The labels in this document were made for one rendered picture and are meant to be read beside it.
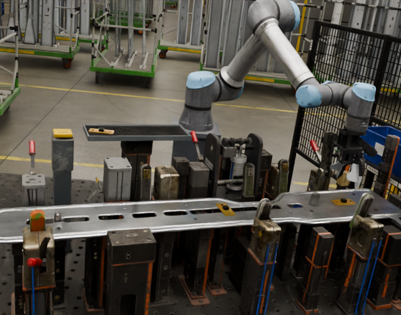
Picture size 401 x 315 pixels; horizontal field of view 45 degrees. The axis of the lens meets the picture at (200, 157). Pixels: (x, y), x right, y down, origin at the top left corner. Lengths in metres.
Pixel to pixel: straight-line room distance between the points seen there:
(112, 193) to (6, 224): 0.34
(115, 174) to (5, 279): 0.52
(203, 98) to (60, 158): 0.65
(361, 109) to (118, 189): 0.84
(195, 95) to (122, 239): 0.87
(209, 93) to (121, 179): 0.64
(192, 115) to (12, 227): 0.92
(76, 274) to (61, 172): 0.36
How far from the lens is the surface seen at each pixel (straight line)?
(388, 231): 1.75
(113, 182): 1.57
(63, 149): 1.71
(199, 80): 2.00
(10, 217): 1.50
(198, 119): 2.03
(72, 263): 1.83
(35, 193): 1.57
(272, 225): 1.45
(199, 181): 1.70
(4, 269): 1.82
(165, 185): 1.62
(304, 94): 1.61
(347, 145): 1.71
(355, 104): 1.68
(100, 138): 1.67
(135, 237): 1.34
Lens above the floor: 1.70
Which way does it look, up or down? 20 degrees down
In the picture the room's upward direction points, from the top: 7 degrees clockwise
